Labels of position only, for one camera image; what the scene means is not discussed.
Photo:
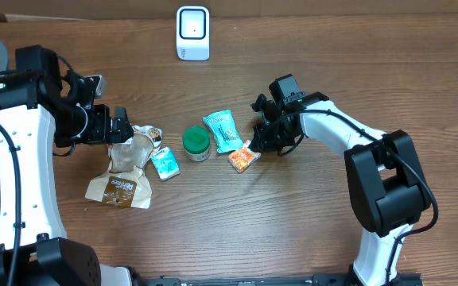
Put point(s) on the small teal tissue pack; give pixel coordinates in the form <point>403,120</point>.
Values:
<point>165,164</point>

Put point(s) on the large teal tissue pack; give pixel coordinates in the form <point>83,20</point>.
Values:
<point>223,128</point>

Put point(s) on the cardboard back board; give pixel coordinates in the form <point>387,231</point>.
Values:
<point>35,10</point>

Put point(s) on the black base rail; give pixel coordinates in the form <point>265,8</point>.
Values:
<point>245,282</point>

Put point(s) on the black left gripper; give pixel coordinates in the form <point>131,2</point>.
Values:
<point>103,133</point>

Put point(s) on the green lid jar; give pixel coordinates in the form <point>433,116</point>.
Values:
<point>196,142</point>

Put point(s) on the brown bread bag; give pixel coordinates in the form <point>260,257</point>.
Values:
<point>124,183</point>

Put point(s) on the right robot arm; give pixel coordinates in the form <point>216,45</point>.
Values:
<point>388,192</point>

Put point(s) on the white barcode scanner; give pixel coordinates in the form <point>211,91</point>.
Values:
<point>193,33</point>

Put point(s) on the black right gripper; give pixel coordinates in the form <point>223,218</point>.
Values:
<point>264,142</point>

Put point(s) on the orange tissue pack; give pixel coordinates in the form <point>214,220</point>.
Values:
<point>241,159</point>

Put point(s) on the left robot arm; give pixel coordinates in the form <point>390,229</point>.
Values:
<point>43,108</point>

